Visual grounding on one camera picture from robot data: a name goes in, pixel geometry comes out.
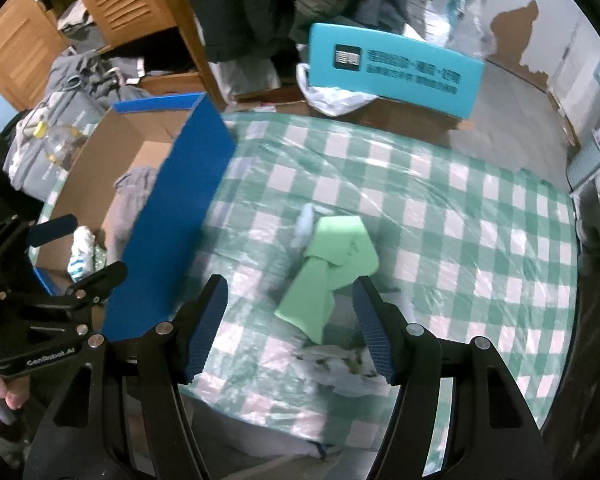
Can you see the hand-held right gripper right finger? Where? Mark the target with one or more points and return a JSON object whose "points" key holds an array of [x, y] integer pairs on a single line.
{"points": [[376, 332]]}

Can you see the person's left hand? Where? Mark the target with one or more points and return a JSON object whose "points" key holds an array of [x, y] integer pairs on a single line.
{"points": [[10, 399]]}

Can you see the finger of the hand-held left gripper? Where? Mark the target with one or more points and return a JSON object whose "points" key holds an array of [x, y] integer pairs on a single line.
{"points": [[52, 230], [105, 275]]}

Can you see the brown cardboard box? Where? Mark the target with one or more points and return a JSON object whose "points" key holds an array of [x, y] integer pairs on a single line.
{"points": [[395, 116]]}

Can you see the grey sock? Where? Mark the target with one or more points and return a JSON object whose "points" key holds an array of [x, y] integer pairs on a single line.
{"points": [[130, 210]]}

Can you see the green checked tablecloth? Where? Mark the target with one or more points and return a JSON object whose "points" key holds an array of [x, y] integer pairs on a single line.
{"points": [[480, 235]]}

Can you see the wooden louvred wardrobe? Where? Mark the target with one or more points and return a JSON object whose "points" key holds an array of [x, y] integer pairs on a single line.
{"points": [[125, 0]]}

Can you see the white blue striped sock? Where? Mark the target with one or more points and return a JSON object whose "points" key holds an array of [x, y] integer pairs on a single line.
{"points": [[82, 247]]}

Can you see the blue cardboard box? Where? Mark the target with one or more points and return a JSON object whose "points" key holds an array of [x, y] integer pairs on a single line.
{"points": [[180, 185]]}

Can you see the light blue sock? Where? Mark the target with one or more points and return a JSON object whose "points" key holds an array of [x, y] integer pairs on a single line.
{"points": [[306, 222]]}

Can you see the teal shipping box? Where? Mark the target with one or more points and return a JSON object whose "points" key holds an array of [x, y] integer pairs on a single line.
{"points": [[405, 60]]}

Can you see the grey hoodie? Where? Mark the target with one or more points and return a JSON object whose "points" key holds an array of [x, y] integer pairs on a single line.
{"points": [[80, 75]]}

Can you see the white patterned sock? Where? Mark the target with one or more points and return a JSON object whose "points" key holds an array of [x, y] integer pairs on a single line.
{"points": [[345, 375]]}

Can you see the clear plastic bag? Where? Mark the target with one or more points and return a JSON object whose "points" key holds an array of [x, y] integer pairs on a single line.
{"points": [[450, 10]]}

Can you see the dark green jacket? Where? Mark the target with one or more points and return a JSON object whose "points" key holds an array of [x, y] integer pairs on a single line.
{"points": [[325, 5]]}

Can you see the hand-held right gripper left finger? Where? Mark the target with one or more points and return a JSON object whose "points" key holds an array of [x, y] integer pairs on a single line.
{"points": [[205, 332]]}

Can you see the white plastic bag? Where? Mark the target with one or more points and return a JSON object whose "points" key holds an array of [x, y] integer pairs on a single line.
{"points": [[335, 100]]}

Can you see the yellow capped plastic bottle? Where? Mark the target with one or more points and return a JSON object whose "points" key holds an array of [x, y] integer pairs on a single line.
{"points": [[60, 145]]}

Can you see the black coat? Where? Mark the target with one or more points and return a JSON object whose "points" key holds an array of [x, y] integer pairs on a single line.
{"points": [[230, 10]]}

